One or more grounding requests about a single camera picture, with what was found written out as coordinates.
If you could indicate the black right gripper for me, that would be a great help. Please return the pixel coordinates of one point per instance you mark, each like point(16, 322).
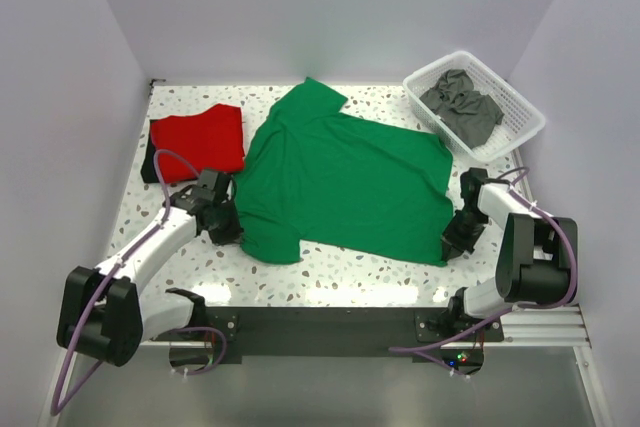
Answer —
point(451, 238)

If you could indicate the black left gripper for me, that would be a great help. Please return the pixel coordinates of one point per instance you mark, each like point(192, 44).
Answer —
point(233, 233)

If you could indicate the green t-shirt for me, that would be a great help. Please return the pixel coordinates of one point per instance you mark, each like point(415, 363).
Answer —
point(315, 173)

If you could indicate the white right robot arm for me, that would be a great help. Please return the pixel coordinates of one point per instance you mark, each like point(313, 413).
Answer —
point(536, 265)

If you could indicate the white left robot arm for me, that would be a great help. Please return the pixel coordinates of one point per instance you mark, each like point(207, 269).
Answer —
point(103, 315)

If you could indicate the red folded t-shirt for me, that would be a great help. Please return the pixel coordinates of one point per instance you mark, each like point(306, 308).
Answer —
point(211, 139)

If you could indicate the black folded t-shirt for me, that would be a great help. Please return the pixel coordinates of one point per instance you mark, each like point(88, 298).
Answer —
point(172, 169)

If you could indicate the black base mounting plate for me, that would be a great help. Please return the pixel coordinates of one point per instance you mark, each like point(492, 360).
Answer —
point(330, 332)

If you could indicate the grey t-shirt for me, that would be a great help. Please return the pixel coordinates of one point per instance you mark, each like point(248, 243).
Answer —
point(469, 114)

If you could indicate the white plastic basket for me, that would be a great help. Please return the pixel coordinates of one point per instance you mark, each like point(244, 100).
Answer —
point(521, 120)

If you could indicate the aluminium frame rail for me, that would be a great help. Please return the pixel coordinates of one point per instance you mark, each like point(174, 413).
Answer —
point(524, 327)

